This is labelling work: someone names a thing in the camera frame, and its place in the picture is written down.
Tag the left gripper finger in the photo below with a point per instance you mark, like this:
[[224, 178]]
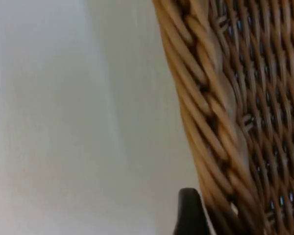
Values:
[[189, 215]]

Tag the pale brown wicker basket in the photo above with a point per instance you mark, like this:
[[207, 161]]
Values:
[[247, 102]]

